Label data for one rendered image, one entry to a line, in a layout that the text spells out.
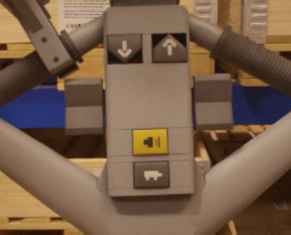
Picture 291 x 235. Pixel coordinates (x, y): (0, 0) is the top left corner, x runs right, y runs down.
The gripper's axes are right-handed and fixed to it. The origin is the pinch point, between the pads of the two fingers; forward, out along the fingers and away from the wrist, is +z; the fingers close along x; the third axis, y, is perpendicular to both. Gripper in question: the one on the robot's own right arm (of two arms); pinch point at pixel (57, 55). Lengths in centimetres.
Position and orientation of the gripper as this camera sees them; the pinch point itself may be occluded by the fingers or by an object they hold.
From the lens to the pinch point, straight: 44.7
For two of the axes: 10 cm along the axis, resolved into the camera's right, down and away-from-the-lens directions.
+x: -0.1, 0.4, 10.0
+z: 5.2, 8.5, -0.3
